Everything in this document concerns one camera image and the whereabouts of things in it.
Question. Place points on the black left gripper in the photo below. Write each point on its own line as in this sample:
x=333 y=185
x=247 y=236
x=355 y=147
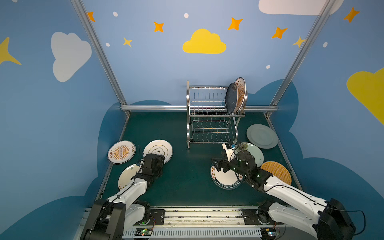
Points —
x=141 y=175

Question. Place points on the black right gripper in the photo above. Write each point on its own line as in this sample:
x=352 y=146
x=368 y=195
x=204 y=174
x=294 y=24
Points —
x=224 y=163

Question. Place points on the stainless steel dish rack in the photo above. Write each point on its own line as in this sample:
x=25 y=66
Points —
x=211 y=126

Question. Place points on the black round plate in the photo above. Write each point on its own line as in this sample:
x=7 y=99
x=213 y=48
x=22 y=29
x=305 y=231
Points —
x=231 y=98

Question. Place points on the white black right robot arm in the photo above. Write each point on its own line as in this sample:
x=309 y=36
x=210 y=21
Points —
x=324 y=220

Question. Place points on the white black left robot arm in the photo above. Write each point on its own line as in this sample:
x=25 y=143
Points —
x=108 y=218

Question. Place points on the white plate green lettered rim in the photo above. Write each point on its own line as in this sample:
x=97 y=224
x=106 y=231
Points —
x=227 y=181

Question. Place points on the white plate floral sprigs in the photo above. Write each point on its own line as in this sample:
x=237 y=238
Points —
x=126 y=175

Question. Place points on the white plate orange sunburst edge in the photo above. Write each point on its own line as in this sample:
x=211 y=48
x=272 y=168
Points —
x=121 y=152

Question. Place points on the pale green sunflower plate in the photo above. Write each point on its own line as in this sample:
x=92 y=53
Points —
x=253 y=150

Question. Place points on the plain grey-green plate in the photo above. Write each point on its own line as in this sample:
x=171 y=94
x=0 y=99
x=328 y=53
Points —
x=262 y=136

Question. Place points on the orange woven round plate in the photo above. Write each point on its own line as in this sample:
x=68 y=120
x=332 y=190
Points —
x=278 y=170

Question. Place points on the left green circuit board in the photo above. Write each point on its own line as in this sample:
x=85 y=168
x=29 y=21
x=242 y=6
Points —
x=143 y=232

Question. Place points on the green circuit board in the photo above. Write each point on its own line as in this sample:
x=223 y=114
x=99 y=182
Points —
x=143 y=232
x=268 y=234

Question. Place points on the right green circuit board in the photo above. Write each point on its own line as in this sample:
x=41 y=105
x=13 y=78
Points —
x=268 y=234

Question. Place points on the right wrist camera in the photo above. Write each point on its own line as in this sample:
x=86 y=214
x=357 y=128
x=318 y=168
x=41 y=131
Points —
x=229 y=151

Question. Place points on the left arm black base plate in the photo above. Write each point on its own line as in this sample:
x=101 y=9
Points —
x=154 y=218

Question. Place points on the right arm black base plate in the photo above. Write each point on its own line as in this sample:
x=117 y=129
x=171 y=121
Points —
x=250 y=216

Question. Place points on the aluminium frame back rail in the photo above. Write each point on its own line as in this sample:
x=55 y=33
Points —
x=173 y=108

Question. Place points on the aluminium frame left post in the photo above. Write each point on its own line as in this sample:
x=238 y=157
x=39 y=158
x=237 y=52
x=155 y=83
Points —
x=88 y=26

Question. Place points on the aluminium frame post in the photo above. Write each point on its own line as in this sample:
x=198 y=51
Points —
x=88 y=26
x=303 y=51

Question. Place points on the aluminium frame right post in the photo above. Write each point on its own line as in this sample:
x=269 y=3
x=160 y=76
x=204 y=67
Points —
x=303 y=51

